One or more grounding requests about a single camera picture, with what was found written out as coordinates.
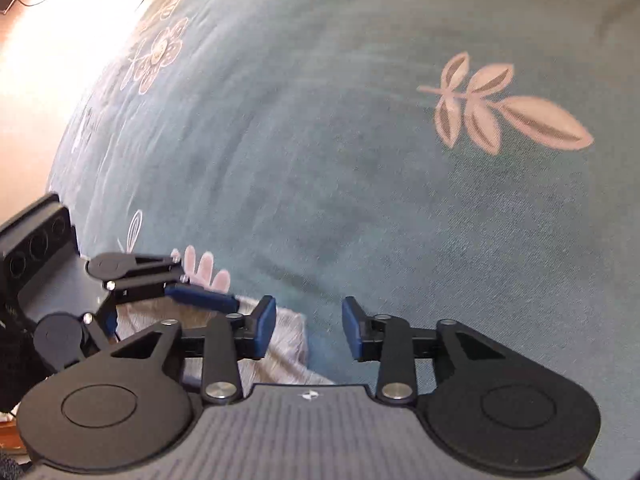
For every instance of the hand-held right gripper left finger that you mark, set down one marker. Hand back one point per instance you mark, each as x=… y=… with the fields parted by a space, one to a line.
x=265 y=327

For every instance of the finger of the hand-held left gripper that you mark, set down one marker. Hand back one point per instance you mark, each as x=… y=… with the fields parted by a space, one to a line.
x=97 y=332
x=200 y=297

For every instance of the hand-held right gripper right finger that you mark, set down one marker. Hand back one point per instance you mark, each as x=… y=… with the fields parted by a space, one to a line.
x=352 y=330

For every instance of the teal printed bed sheet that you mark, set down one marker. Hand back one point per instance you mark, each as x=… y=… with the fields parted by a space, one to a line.
x=350 y=160

